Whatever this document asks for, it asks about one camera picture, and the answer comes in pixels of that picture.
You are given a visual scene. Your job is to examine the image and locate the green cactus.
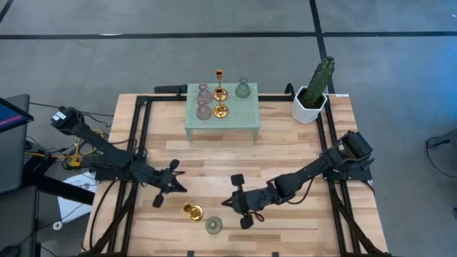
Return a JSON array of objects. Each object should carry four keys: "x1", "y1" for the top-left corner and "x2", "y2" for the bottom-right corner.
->
[{"x1": 303, "y1": 56, "x2": 336, "y2": 109}]

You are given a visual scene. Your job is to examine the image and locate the green perforated metal stand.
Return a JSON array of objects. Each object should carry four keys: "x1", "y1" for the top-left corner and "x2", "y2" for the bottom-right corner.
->
[{"x1": 184, "y1": 82, "x2": 261, "y2": 142}]

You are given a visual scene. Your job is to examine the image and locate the white plant pot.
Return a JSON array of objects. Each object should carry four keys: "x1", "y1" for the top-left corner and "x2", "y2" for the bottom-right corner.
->
[{"x1": 291, "y1": 85, "x2": 328, "y2": 125}]

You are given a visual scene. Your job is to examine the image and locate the green ribbed glass candle holder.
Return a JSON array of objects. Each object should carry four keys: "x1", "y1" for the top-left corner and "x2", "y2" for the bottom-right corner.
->
[
  {"x1": 234, "y1": 77, "x2": 251, "y2": 99},
  {"x1": 205, "y1": 216, "x2": 224, "y2": 236}
]

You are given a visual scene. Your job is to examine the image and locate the gold metal candlestick holder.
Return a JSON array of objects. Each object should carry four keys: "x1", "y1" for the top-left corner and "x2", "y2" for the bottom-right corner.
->
[
  {"x1": 182, "y1": 202, "x2": 204, "y2": 223},
  {"x1": 213, "y1": 68, "x2": 229, "y2": 103},
  {"x1": 213, "y1": 86, "x2": 230, "y2": 120}
]

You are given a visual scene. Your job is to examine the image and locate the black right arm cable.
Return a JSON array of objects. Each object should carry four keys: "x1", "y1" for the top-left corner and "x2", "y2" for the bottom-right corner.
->
[{"x1": 285, "y1": 167, "x2": 321, "y2": 206}]

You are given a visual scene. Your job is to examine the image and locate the yellow cable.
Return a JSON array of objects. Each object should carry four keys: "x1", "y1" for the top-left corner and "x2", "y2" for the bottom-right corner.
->
[{"x1": 24, "y1": 128, "x2": 105, "y2": 168}]

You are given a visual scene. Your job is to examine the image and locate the black stand leg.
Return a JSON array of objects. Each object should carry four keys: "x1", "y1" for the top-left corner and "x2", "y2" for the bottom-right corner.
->
[{"x1": 21, "y1": 153, "x2": 96, "y2": 206}]

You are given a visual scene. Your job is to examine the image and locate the grey equipment cart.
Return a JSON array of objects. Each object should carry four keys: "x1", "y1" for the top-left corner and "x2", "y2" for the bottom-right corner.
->
[{"x1": 0, "y1": 93, "x2": 39, "y2": 257}]

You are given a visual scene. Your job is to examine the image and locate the monitor with blue screen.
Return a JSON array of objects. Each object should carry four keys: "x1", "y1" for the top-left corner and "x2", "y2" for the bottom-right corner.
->
[{"x1": 0, "y1": 96, "x2": 35, "y2": 133}]

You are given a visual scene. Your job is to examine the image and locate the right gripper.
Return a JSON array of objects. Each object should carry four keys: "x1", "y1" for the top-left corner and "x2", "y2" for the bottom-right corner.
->
[{"x1": 221, "y1": 173, "x2": 272, "y2": 231}]

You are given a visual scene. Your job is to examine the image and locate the black floor cable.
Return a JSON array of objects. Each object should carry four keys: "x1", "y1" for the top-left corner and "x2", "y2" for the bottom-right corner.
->
[{"x1": 424, "y1": 137, "x2": 457, "y2": 179}]

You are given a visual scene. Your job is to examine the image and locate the white paper sheet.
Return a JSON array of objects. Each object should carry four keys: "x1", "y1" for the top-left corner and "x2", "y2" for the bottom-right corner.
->
[{"x1": 56, "y1": 171, "x2": 98, "y2": 224}]

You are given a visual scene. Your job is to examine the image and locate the pink ribbed glass candle holder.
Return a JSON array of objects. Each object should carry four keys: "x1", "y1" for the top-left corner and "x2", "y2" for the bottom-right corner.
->
[
  {"x1": 196, "y1": 82, "x2": 214, "y2": 104},
  {"x1": 195, "y1": 99, "x2": 213, "y2": 121}
]

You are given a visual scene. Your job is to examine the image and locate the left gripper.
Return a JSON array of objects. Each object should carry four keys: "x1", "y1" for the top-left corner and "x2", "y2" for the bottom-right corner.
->
[{"x1": 151, "y1": 158, "x2": 189, "y2": 210}]

